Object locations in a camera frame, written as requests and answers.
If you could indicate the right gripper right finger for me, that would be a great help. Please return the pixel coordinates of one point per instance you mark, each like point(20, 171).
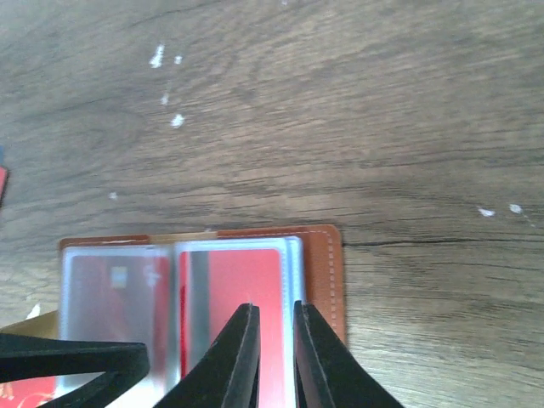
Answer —
point(326, 373)

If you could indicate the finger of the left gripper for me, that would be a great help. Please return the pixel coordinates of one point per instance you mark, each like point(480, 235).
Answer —
point(119, 366)

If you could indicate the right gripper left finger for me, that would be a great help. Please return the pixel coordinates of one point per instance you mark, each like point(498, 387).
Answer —
point(228, 373)

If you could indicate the red gold card upper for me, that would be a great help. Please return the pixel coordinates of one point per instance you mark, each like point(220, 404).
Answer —
point(28, 393)

